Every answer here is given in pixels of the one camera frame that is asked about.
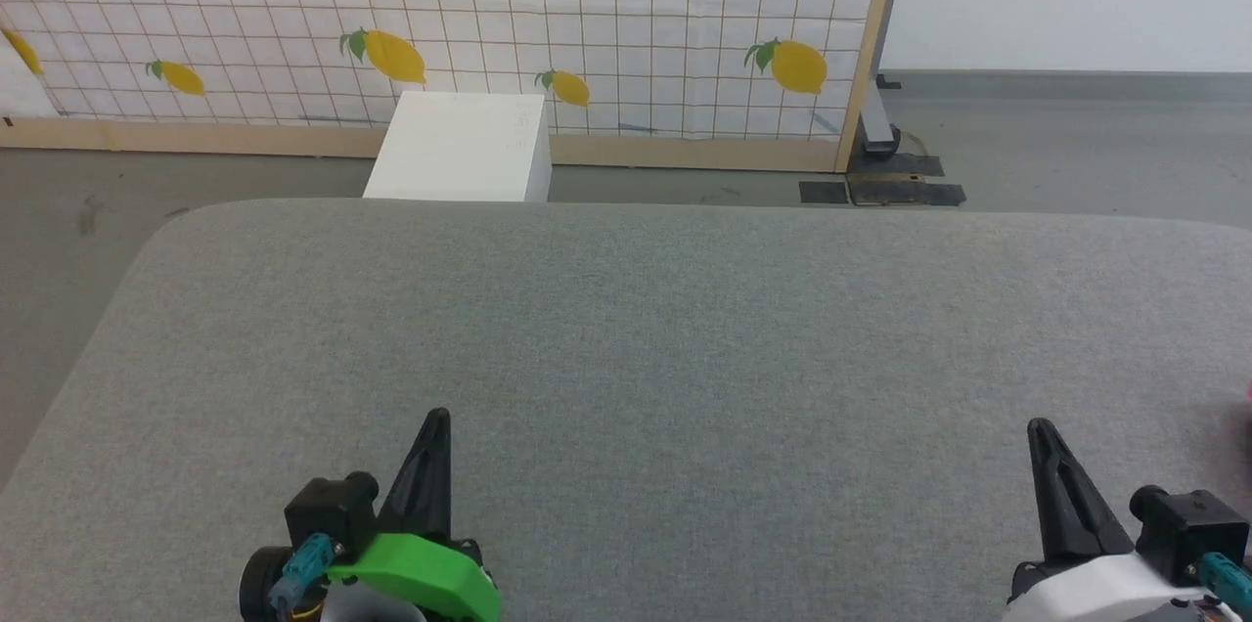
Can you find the large black floor plate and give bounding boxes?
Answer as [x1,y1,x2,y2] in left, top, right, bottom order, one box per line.
[847,153,967,207]

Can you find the teal cable connector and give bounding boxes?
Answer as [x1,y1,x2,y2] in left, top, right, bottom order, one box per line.
[269,534,338,618]
[1198,552,1252,613]

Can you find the grey fabric sofa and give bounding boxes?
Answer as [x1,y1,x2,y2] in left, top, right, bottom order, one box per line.
[0,199,1252,622]

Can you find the white box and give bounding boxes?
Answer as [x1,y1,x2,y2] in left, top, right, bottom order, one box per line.
[362,91,554,203]

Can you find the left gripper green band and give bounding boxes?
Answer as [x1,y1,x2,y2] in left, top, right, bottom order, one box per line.
[323,409,501,622]

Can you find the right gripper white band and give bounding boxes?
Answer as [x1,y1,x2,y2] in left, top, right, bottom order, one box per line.
[1007,419,1224,622]

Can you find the grey metal screen foot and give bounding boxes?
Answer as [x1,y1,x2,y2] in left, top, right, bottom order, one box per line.
[859,74,901,158]

